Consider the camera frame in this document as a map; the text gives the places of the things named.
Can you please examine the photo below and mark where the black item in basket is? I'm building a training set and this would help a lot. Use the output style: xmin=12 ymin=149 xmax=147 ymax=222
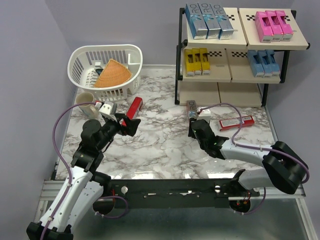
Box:
xmin=94 ymin=62 xmax=104 ymax=75

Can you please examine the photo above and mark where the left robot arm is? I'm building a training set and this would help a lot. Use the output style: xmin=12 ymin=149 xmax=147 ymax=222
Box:
xmin=26 ymin=113 xmax=141 ymax=240

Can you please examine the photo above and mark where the pink toothpaste box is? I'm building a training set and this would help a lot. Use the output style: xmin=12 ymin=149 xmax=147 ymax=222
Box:
xmin=275 ymin=10 xmax=294 ymax=42
xmin=265 ymin=10 xmax=284 ymax=42

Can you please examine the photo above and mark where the white plastic basket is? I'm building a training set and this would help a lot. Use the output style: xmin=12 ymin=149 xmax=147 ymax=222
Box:
xmin=67 ymin=44 xmax=143 ymax=102

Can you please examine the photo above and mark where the light blue toothpaste box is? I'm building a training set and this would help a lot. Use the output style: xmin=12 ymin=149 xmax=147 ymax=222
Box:
xmin=257 ymin=50 xmax=273 ymax=78
xmin=265 ymin=49 xmax=281 ymax=76

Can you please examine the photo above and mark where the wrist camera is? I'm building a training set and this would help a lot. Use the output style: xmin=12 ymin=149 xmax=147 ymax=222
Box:
xmin=95 ymin=101 xmax=118 ymax=122
xmin=197 ymin=107 xmax=212 ymax=123

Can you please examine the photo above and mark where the light blue toothpaste box corner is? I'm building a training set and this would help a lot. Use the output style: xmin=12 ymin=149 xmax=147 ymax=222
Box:
xmin=247 ymin=50 xmax=265 ymax=77

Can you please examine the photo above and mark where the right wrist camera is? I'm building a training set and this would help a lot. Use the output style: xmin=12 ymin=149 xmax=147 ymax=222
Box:
xmin=197 ymin=107 xmax=212 ymax=123

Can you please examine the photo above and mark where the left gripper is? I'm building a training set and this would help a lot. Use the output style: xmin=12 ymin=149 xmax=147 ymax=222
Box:
xmin=96 ymin=112 xmax=141 ymax=151

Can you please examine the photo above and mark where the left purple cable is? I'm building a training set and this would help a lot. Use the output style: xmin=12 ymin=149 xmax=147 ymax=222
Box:
xmin=39 ymin=101 xmax=101 ymax=240

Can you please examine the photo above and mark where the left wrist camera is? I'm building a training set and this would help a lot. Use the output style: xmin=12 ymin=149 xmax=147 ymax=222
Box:
xmin=95 ymin=101 xmax=118 ymax=122

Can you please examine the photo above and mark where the red white toothpaste box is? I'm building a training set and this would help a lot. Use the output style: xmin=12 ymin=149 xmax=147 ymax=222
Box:
xmin=217 ymin=115 xmax=255 ymax=131

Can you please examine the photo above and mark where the beige ceramic mug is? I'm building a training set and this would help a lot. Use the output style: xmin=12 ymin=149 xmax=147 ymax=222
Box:
xmin=75 ymin=92 xmax=99 ymax=119

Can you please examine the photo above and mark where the orange woven fan mat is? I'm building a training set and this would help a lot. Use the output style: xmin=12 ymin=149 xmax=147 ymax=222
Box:
xmin=93 ymin=59 xmax=132 ymax=88

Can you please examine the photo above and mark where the silver red toothpaste box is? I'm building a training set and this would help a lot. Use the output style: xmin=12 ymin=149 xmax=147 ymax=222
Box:
xmin=186 ymin=100 xmax=198 ymax=120

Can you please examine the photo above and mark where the purple cable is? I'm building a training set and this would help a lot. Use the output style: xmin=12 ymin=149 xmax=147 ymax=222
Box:
xmin=199 ymin=102 xmax=310 ymax=185
xmin=39 ymin=101 xmax=101 ymax=240

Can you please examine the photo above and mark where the silver blue toothpaste box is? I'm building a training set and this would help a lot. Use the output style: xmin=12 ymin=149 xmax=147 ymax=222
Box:
xmin=185 ymin=3 xmax=208 ymax=40
xmin=198 ymin=2 xmax=221 ymax=39
xmin=210 ymin=3 xmax=234 ymax=40

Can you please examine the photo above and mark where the yellow toothpaste box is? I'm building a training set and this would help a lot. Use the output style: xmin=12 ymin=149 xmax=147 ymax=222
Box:
xmin=199 ymin=48 xmax=211 ymax=76
xmin=192 ymin=48 xmax=202 ymax=76
xmin=184 ymin=49 xmax=195 ymax=77

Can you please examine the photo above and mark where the pink toothpaste box horizontal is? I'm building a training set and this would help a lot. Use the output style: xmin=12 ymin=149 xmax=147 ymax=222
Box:
xmin=255 ymin=11 xmax=274 ymax=43

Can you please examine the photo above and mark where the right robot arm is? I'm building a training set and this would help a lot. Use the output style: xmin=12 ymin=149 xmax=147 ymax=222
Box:
xmin=189 ymin=119 xmax=310 ymax=196

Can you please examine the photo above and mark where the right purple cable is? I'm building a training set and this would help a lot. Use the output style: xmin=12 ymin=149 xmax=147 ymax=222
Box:
xmin=199 ymin=102 xmax=310 ymax=185

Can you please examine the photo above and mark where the black three-tier shelf rack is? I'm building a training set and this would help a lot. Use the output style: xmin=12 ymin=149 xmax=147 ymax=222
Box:
xmin=174 ymin=4 xmax=310 ymax=107

